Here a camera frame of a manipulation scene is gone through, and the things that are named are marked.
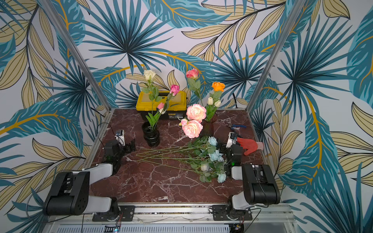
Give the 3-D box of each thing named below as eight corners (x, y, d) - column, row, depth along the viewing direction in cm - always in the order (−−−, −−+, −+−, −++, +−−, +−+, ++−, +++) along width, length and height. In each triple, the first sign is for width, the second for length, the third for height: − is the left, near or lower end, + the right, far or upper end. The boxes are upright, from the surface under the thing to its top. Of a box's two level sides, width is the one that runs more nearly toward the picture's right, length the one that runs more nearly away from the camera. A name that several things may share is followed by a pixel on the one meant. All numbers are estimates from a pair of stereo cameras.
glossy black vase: (146, 146, 100) (140, 131, 86) (148, 137, 105) (143, 121, 91) (159, 147, 100) (155, 131, 86) (161, 137, 105) (157, 121, 91)
